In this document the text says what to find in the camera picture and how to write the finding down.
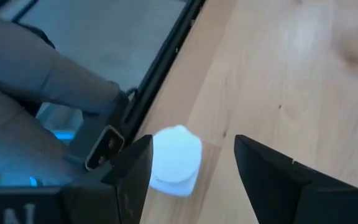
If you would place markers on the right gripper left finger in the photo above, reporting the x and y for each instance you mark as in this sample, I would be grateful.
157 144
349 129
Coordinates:
126 186

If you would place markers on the white medicine bottle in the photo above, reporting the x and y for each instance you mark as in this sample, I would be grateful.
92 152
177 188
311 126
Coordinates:
176 158

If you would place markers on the person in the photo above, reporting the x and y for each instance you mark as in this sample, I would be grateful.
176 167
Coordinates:
17 62

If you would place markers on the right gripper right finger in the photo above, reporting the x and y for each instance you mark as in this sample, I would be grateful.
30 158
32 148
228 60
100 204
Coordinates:
269 186

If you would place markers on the black table edge beam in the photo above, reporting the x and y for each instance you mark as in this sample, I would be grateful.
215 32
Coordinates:
166 53

